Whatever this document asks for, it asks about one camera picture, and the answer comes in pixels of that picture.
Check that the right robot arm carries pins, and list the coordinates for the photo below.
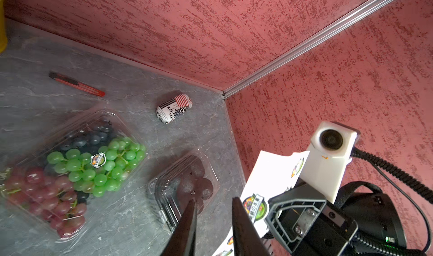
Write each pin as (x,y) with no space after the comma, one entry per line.
(362,222)

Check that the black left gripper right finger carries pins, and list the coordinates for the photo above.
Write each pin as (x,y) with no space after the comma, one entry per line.
(246,241)

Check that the yellow metal pencil bucket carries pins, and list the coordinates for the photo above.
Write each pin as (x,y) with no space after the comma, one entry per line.
(3,35)

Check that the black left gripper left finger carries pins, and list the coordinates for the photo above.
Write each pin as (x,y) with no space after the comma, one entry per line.
(183,240)

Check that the red utility knife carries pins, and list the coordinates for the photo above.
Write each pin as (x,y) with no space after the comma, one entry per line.
(76,84)

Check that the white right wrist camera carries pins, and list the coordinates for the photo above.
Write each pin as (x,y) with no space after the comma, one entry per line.
(329,154)

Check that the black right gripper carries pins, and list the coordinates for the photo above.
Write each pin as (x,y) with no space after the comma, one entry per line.
(305,223)

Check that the printed drink can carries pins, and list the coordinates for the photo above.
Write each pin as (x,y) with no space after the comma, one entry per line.
(170,110)

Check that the clear box dark plums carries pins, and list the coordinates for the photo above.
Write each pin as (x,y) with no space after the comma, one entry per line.
(192,177)

